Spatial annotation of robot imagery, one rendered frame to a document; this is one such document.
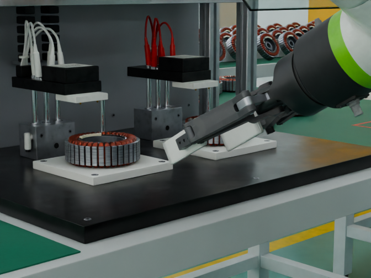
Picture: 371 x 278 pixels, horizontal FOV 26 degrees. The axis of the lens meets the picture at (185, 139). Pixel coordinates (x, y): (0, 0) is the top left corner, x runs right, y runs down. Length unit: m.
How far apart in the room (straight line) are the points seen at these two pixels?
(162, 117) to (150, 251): 0.53
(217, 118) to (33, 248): 0.25
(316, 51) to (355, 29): 0.05
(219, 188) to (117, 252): 0.23
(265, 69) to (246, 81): 1.61
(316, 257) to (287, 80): 2.37
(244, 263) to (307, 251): 0.77
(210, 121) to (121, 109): 0.64
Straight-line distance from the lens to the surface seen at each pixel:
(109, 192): 1.08
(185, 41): 1.65
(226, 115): 0.91
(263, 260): 2.60
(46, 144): 1.30
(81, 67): 1.23
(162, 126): 1.45
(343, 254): 2.99
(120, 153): 1.16
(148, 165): 1.18
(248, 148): 1.32
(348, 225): 2.97
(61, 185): 1.12
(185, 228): 0.99
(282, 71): 0.90
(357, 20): 0.80
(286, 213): 1.13
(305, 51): 0.87
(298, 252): 3.27
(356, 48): 0.83
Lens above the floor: 1.04
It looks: 11 degrees down
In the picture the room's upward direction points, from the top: straight up
